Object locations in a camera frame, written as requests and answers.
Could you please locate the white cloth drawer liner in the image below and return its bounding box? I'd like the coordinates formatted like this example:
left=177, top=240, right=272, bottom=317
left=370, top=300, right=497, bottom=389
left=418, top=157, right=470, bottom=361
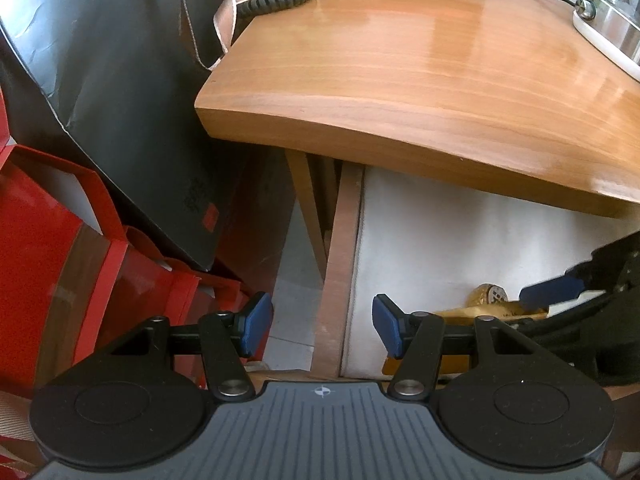
left=340, top=164, right=640, bottom=380

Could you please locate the silver white appliance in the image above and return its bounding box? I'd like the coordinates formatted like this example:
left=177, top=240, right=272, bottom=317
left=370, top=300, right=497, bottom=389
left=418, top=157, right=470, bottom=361
left=573, top=0, right=640, bottom=80

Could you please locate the wooden side table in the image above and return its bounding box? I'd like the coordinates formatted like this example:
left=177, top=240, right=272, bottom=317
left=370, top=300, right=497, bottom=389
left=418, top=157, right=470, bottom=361
left=194, top=0, right=640, bottom=380

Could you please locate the red gift bag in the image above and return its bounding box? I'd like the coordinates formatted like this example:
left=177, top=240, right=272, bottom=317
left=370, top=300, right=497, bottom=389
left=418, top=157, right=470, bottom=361
left=0, top=86, right=252, bottom=480

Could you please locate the black paper bag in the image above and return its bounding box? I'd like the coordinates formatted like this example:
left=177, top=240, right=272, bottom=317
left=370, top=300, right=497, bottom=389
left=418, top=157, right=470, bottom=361
left=1, top=0, right=266, bottom=274

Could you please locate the gold tea pouch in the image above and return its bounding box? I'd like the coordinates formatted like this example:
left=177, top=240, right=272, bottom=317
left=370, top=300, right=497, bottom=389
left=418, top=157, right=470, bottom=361
left=436, top=302, right=548, bottom=376

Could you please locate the wooden drawer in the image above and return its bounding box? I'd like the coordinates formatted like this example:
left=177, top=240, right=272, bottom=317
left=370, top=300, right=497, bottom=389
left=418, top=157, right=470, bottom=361
left=309, top=161, right=640, bottom=380

